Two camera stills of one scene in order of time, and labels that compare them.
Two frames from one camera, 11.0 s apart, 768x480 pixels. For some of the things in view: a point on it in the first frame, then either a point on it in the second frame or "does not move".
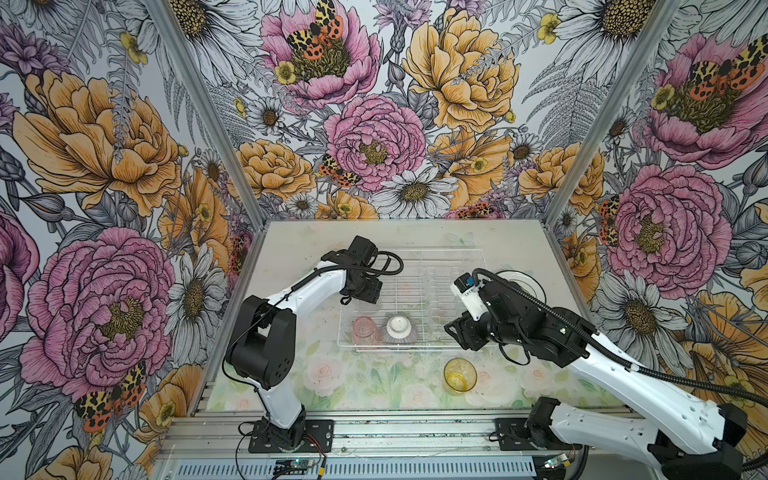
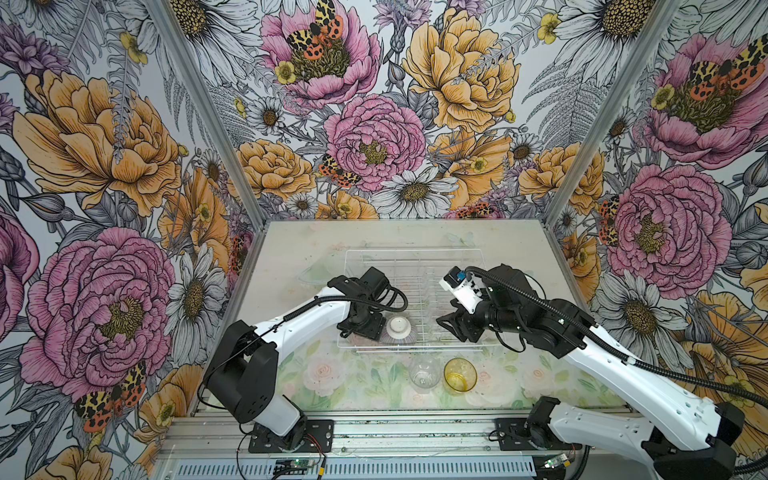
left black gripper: [371, 293] → [372, 331]
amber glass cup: [460, 374] does not move
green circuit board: [295, 463] does not move
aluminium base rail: [368, 445] does not move
